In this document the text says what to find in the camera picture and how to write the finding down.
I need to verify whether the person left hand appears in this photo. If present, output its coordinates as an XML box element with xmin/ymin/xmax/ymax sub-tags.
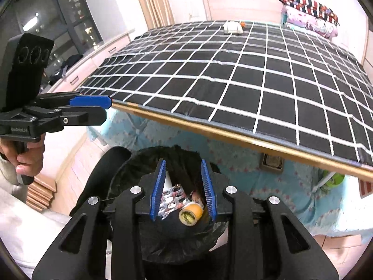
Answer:
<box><xmin>1</xmin><ymin>134</ymin><xmax>45</xmax><ymax>176</ymax></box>

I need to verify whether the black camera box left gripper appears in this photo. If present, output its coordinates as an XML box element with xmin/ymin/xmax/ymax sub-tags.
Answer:
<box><xmin>1</xmin><ymin>33</ymin><xmax>54</xmax><ymax>112</ymax></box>

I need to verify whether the pink floral folded quilt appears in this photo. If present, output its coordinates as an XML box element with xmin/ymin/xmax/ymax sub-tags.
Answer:
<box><xmin>282</xmin><ymin>6</ymin><xmax>338</xmax><ymax>40</ymax></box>

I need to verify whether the blue patterned bed sheet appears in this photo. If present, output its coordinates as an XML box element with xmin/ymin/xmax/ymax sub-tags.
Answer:
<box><xmin>88</xmin><ymin>109</ymin><xmax>372</xmax><ymax>237</ymax></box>

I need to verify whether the white sleeve left forearm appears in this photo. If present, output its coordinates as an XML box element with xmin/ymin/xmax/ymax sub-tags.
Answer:
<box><xmin>0</xmin><ymin>159</ymin><xmax>70</xmax><ymax>277</ymax></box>

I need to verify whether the printed blister pack sheet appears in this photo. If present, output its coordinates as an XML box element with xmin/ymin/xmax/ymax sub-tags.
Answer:
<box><xmin>158</xmin><ymin>184</ymin><xmax>191</xmax><ymax>219</ymax></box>

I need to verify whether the wooden bed headboard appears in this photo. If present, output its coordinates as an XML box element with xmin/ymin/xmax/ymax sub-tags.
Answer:
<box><xmin>203</xmin><ymin>0</ymin><xmax>283</xmax><ymax>25</ymax></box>

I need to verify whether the yellow tape roll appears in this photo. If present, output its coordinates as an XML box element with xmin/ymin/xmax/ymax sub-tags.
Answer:
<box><xmin>179</xmin><ymin>203</ymin><xmax>204</xmax><ymax>226</ymax></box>

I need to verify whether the black trash bag bin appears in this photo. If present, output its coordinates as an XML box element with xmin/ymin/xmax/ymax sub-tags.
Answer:
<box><xmin>69</xmin><ymin>145</ymin><xmax>228</xmax><ymax>279</ymax></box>

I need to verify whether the green bottle under bed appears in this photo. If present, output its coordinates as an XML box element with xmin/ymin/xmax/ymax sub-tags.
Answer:
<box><xmin>321</xmin><ymin>173</ymin><xmax>345</xmax><ymax>190</ymax></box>

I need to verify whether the white plastic case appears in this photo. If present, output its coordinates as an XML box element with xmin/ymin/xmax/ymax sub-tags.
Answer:
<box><xmin>223</xmin><ymin>21</ymin><xmax>243</xmax><ymax>35</ymax></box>

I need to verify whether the beige striped curtain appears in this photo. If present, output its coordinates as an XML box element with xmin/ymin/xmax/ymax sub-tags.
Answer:
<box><xmin>139</xmin><ymin>0</ymin><xmax>174</xmax><ymax>30</ymax></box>

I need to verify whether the striped red blue blanket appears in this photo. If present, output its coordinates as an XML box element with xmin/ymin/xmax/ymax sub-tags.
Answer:
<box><xmin>280</xmin><ymin>0</ymin><xmax>339</xmax><ymax>26</ymax></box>

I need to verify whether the dark window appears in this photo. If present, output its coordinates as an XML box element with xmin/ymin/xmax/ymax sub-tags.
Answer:
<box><xmin>1</xmin><ymin>0</ymin><xmax>102</xmax><ymax>89</ymax></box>

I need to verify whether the black white grid mat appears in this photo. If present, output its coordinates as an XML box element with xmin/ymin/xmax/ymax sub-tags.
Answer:
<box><xmin>78</xmin><ymin>21</ymin><xmax>372</xmax><ymax>166</ymax></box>

